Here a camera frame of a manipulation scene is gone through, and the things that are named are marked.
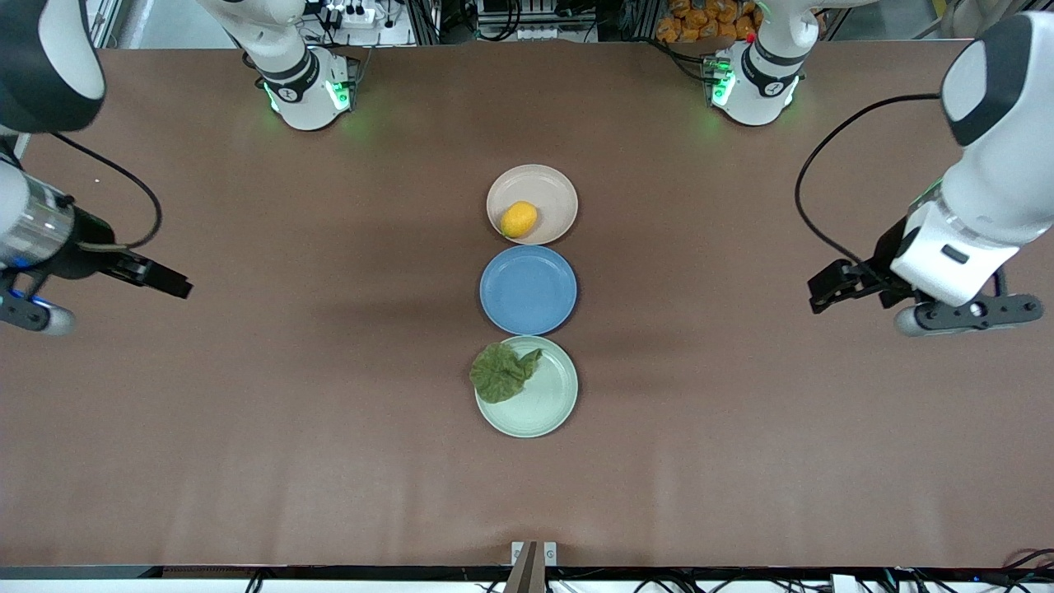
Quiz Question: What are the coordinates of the yellow lemon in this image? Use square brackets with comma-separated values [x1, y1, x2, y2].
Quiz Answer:
[500, 200, 539, 240]

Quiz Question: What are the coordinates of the green lettuce leaf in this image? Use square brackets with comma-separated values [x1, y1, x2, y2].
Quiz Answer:
[469, 343, 544, 404]

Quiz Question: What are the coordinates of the beige round plate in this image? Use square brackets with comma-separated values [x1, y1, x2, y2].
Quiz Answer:
[486, 164, 579, 246]

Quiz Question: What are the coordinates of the blue round plate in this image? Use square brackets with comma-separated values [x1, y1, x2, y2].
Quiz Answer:
[479, 245, 578, 337]

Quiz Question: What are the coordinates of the pale green round plate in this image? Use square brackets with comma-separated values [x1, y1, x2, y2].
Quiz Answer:
[474, 335, 579, 438]

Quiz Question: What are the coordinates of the white power strip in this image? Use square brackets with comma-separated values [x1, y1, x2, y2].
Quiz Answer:
[315, 2, 381, 27]

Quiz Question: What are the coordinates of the dark equipment rack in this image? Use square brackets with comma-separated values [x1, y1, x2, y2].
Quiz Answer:
[408, 0, 660, 44]

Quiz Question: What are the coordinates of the metal table edge bracket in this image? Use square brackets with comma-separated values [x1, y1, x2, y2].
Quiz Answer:
[502, 540, 559, 593]

